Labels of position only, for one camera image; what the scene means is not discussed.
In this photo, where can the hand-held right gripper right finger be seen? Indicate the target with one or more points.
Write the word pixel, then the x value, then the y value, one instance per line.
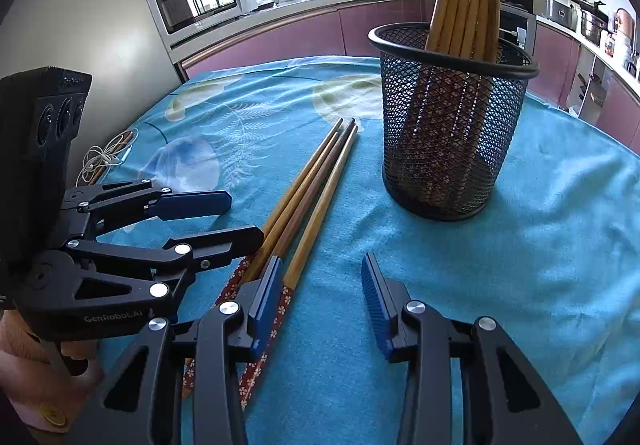
pixel 375 305

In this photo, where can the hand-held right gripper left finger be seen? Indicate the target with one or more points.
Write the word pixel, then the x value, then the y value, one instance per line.
pixel 270 305

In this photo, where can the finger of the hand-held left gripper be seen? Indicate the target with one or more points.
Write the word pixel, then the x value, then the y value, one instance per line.
pixel 225 242
pixel 195 204

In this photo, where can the black mesh utensil cup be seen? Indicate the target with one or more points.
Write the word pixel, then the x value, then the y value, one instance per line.
pixel 450 150

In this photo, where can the bunch of wooden chopsticks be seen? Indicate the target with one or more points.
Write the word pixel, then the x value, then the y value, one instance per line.
pixel 470 0

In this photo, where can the person's left forearm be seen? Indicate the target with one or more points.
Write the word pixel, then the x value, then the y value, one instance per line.
pixel 45 412

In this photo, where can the person's left hand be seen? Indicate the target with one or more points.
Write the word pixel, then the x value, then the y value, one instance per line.
pixel 25 355

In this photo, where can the blue floral tablecloth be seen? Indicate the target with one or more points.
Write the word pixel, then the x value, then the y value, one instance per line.
pixel 500 275

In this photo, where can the pink kitchen base cabinets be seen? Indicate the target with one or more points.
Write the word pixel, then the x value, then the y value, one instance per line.
pixel 300 32
pixel 555 55

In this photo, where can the black built-in oven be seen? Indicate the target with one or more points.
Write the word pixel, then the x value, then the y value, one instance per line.
pixel 517 27

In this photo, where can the stainless steel pot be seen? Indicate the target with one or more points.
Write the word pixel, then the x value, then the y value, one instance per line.
pixel 593 27

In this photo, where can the pink kettle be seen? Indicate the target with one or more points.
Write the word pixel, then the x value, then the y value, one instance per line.
pixel 625 22

